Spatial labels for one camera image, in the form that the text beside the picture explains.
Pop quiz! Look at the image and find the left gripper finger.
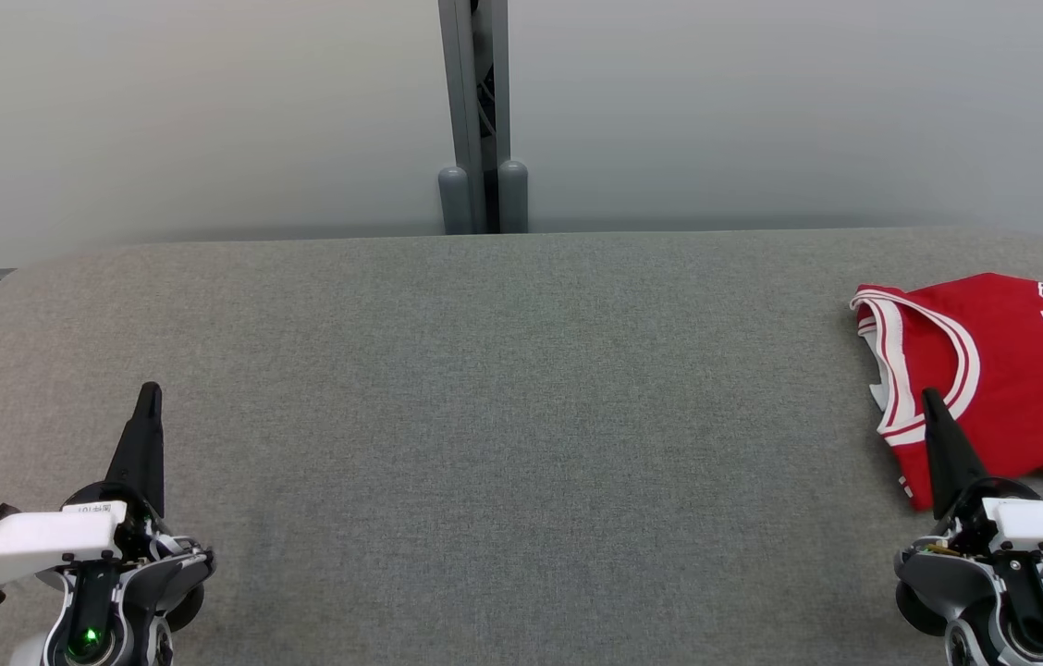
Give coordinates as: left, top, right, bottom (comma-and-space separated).
104, 381, 166, 519

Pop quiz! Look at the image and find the grey metal partition post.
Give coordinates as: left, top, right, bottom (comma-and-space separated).
436, 0, 530, 235

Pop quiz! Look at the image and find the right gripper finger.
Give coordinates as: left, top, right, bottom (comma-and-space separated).
921, 388, 991, 521

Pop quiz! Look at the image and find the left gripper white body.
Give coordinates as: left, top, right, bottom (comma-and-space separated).
0, 479, 164, 590

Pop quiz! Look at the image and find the red Bulls basketball jersey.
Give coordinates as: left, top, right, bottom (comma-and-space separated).
850, 271, 1043, 512

